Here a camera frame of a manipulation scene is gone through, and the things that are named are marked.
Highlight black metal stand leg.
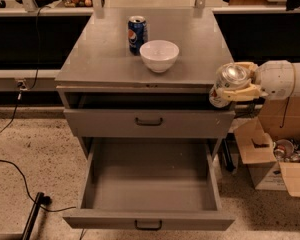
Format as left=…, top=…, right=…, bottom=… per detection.
left=21, top=192, right=51, bottom=240

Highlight crushed cans in box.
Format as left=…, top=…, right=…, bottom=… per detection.
left=273, top=139, right=300, bottom=163

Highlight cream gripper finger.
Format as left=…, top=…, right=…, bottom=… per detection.
left=235, top=62, right=258, bottom=75
left=217, top=84, right=264, bottom=101

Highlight closed grey top drawer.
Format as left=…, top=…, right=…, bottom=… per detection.
left=64, top=109, right=234, bottom=138

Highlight black middle drawer handle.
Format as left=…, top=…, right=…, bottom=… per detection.
left=134, top=220, right=163, bottom=231

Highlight silver 7up soda can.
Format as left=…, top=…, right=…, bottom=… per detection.
left=209, top=63, right=251, bottom=108

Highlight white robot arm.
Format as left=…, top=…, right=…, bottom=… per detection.
left=214, top=60, right=300, bottom=101

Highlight brown cardboard box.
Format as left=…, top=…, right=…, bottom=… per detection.
left=234, top=97, right=300, bottom=197

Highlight grey drawer cabinet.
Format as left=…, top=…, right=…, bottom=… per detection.
left=54, top=7, right=245, bottom=232

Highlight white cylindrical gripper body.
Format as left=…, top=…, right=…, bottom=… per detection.
left=254, top=60, right=295, bottom=100

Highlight white ceramic bowl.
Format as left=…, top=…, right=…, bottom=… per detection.
left=140, top=40, right=179, bottom=73

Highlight black floor cable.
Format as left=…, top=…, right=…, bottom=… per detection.
left=0, top=158, right=77, bottom=214

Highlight blue Pepsi can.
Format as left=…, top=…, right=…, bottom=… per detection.
left=128, top=15, right=148, bottom=55

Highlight black top drawer handle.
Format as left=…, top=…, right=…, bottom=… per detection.
left=134, top=117, right=163, bottom=127

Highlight open grey middle drawer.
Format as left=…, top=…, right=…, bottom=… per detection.
left=63, top=138, right=234, bottom=231

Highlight black drawer handle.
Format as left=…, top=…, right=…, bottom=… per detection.
left=134, top=117, right=163, bottom=127
left=134, top=220, right=163, bottom=231

